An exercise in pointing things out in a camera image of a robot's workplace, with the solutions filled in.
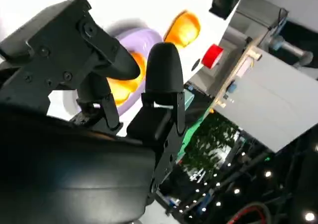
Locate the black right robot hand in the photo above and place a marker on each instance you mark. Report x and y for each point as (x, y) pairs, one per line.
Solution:
(62, 159)

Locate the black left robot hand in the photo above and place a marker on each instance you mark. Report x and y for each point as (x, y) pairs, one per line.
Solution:
(223, 3)

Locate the orange white toy bread roll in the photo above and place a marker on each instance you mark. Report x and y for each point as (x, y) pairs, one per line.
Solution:
(185, 30)
(124, 90)

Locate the grey machine housing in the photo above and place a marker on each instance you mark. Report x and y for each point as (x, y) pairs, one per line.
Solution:
(256, 13)

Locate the red round knob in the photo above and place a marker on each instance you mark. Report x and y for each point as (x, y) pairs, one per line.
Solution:
(212, 56)

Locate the pale wooden board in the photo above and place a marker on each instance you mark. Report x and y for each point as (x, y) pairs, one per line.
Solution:
(244, 57)

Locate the black table grommet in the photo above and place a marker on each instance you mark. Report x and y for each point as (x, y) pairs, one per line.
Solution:
(196, 64)

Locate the lilac plate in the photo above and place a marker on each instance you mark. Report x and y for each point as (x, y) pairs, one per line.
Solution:
(146, 39)

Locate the large grey cabinet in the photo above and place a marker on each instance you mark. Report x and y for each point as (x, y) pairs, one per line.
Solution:
(270, 104)

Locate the green board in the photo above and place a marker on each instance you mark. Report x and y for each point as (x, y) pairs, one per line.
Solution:
(196, 127)

